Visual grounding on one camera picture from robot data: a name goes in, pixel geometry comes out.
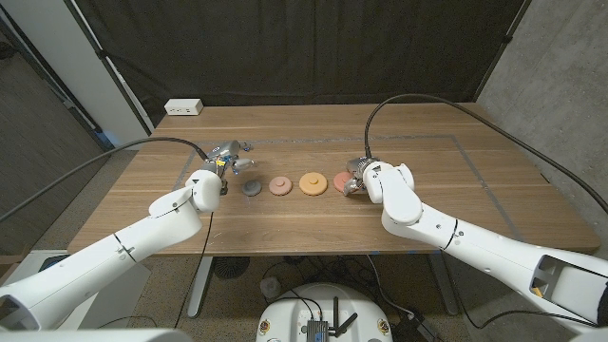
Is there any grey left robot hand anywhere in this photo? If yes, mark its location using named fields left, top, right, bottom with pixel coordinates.
left=201, top=140, right=256, bottom=180

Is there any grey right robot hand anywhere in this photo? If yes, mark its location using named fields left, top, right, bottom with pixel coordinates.
left=342, top=156, right=381, bottom=197

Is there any coral red disk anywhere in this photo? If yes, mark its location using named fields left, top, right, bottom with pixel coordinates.
left=332, top=171, right=355, bottom=194

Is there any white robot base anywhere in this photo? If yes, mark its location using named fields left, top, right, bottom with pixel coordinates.
left=256, top=283, right=393, bottom=342

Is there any large orange disk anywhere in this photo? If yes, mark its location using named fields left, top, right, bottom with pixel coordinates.
left=298, top=171, right=329, bottom=197

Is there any white power strip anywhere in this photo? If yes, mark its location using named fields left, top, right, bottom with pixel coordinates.
left=163, top=98, right=204, bottom=117

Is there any dusty pink disk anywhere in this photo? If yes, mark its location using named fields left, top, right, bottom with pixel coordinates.
left=268, top=176, right=294, bottom=197

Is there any round black table foot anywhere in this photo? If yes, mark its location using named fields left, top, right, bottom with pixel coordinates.
left=212, top=256, right=251, bottom=280

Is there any black backdrop curtain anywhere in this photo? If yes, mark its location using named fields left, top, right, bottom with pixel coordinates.
left=66, top=0, right=532, bottom=128

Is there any white table leg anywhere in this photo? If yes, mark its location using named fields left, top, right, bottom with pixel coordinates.
left=187, top=256, right=215, bottom=319

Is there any round grey floor object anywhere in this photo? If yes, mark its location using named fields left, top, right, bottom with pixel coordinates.
left=259, top=277, right=282, bottom=300

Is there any grey table leg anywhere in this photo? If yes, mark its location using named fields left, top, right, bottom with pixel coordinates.
left=427, top=254, right=460, bottom=317

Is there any black backdrop stand pole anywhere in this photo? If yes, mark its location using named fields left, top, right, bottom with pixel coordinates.
left=473, top=0, right=532, bottom=103
left=63, top=0, right=156, bottom=136

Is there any grey radio box with antennas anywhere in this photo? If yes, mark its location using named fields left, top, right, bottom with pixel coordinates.
left=306, top=296, right=358, bottom=342

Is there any black power adapter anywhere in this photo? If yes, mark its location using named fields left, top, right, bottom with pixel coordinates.
left=393, top=313, right=441, bottom=342

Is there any blue foot pedal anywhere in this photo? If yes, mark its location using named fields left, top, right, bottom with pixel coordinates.
left=37, top=255, right=71, bottom=273

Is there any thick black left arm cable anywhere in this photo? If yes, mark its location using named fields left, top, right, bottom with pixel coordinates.
left=0, top=137, right=210, bottom=223

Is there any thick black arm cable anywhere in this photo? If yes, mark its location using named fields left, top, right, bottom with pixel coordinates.
left=0, top=137, right=210, bottom=223
left=363, top=93, right=608, bottom=215

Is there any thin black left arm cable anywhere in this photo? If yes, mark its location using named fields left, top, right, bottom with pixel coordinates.
left=173, top=212, right=215, bottom=330

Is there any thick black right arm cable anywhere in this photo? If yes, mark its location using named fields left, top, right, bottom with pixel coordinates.
left=363, top=93, right=608, bottom=215

